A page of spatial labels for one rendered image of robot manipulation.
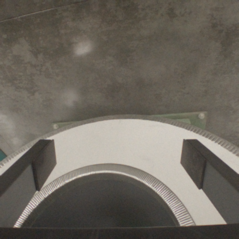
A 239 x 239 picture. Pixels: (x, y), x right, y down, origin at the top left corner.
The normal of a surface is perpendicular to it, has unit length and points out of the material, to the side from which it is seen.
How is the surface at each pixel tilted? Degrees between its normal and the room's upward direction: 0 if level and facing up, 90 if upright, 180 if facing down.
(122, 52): 0
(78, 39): 0
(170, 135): 90
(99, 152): 90
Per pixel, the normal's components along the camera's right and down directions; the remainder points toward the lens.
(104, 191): 0.04, 0.62
